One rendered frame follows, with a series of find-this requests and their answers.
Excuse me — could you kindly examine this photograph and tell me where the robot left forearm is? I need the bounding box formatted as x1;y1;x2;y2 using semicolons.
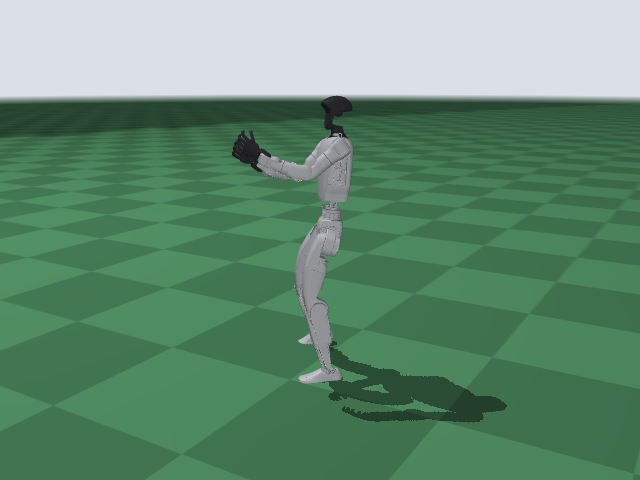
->
257;153;312;179

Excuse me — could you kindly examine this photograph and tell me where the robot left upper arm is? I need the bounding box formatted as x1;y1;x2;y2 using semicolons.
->
301;138;351;182

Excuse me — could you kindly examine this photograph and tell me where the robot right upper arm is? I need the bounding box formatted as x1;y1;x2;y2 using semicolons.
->
292;140;323;182

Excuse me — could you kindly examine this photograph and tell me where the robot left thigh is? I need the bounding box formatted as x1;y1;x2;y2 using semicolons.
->
302;228;341;316

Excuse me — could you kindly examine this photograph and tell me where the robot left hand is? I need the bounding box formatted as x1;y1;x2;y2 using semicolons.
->
235;130;271;163

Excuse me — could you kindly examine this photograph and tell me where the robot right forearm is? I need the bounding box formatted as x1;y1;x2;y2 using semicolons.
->
256;163;290;181

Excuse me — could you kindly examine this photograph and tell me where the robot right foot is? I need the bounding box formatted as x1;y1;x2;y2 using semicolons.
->
298;330;334;345

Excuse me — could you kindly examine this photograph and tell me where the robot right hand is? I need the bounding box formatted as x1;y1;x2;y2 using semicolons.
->
232;141;262;172

